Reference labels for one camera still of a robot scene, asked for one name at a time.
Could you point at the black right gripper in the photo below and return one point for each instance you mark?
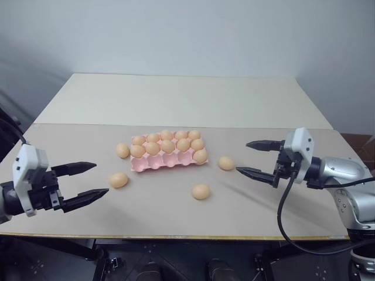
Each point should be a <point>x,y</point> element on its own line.
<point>284,169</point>

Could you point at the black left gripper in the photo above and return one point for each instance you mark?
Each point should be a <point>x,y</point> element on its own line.
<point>44,190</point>

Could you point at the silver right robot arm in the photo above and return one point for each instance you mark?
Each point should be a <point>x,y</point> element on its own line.
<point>345,169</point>

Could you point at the pink egg tray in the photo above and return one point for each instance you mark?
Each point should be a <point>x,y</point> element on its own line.
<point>164,164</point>

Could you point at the tan egg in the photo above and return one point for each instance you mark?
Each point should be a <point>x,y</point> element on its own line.
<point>194,135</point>
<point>118,179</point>
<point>152,148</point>
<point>122,150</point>
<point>137,150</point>
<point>166,135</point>
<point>183,144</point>
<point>201,191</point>
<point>167,146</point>
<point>197,144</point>
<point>153,137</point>
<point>138,140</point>
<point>200,156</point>
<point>226,163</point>
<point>181,135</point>

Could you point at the brown cardboard box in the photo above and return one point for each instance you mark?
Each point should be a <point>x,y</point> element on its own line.
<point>360,143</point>

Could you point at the dark rounded shape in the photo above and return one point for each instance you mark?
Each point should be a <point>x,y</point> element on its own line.
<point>220,270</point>
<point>153,270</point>

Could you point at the silver robot body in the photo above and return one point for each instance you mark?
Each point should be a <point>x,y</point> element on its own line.
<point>363,260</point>

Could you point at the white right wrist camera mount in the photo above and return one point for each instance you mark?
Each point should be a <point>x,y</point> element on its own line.
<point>301,146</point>

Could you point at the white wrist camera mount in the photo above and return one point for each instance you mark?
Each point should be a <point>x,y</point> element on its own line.
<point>27,158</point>
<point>301,146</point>

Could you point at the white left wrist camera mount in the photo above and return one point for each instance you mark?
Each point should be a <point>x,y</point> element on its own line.
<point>27,158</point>

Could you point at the black table frame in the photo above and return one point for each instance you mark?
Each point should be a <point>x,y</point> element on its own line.
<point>175,243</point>

